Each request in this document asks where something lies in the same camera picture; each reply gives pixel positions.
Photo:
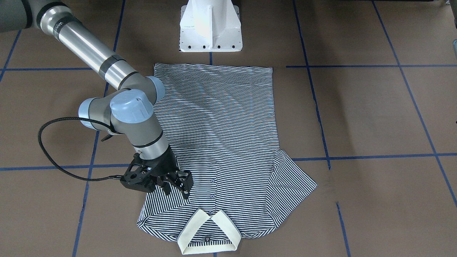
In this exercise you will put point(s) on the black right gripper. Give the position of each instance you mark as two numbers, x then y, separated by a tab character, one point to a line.
165	164

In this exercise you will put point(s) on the striped polo shirt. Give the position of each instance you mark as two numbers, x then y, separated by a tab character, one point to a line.
220	123

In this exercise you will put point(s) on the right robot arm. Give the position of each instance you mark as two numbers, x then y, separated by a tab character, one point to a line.
129	110

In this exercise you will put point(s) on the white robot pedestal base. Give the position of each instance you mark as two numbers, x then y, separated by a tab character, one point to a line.
210	26

